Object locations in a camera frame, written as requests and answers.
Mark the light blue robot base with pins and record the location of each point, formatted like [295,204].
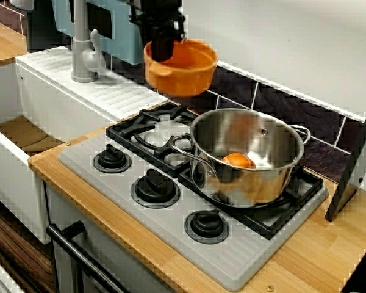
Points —
[122,42]

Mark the black stove knob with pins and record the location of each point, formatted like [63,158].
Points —
[206,227]
[111,158]
[155,187]

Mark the bamboo kitchen countertop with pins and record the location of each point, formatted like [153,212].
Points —
[311,256]

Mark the dark tile backsplash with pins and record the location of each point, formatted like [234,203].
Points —
[277,100]

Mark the orange plastic pot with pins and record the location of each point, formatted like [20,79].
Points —
[186,76]

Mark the grey stove top plate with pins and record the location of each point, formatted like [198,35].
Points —
[170,226]

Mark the salmon sushi toy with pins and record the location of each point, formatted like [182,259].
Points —
[238,160]

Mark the black burner grate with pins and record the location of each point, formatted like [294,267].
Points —
[125,129]

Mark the black side panel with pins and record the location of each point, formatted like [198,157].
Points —
[353,171]

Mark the stainless steel pot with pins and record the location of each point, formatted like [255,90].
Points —
[262,183]

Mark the grey faucet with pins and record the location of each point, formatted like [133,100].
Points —
[82,61]

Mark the white plastic object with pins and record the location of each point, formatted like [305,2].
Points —
[22,3]

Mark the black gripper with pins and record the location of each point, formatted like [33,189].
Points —
[158,12]

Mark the brass screw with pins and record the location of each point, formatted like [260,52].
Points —
[270,287]
[67,143]

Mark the oven door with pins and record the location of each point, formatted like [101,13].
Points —
[116,259]

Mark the white sink basin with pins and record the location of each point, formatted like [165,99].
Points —
[64,100]

